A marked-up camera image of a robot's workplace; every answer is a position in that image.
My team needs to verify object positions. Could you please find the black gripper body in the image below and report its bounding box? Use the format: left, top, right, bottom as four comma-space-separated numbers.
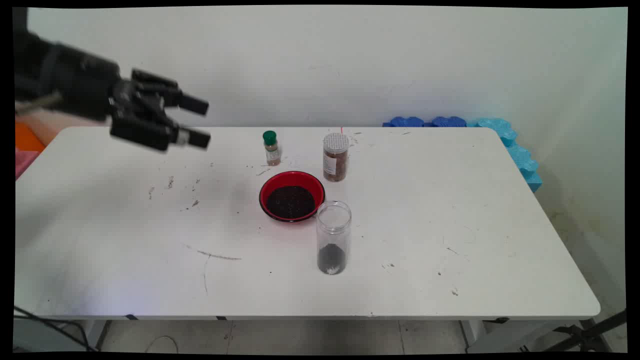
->
14, 30, 133, 123

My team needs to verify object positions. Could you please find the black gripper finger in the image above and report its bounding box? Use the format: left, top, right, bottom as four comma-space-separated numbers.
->
130, 68, 210, 116
109, 107, 212, 152

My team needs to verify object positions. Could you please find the clear plastic jar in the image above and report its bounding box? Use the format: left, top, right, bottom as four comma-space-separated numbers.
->
315, 200, 353, 275

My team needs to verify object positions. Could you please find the orange box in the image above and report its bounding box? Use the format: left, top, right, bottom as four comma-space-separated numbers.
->
15, 122, 47, 153

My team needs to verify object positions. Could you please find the pink box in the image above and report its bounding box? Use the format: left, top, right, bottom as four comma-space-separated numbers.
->
15, 150, 40, 180

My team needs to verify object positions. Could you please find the green capped spice bottle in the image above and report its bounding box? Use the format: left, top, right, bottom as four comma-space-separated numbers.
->
262, 130, 282, 167

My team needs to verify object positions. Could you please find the red bowl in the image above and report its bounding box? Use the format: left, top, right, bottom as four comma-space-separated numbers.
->
258, 171, 326, 223

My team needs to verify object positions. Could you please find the black seeds heap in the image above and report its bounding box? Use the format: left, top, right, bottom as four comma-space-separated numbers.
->
266, 186, 317, 220

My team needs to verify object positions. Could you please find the brown spice jar white lid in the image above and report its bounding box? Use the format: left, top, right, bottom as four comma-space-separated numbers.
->
322, 132, 350, 182

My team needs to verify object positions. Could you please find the white table leg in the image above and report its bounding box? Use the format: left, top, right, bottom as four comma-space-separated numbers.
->
14, 319, 108, 352

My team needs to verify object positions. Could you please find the cyan foam mat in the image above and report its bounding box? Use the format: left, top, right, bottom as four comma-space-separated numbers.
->
467, 118, 543, 193

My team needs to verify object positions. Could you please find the black tripod leg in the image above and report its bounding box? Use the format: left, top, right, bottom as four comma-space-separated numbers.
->
542, 309, 627, 353

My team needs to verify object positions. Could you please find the thin grey floor cable loop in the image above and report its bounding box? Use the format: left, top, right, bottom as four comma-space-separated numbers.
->
145, 335, 179, 354

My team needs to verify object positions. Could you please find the black floor cable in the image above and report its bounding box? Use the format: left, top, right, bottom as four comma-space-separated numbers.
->
14, 305, 97, 352

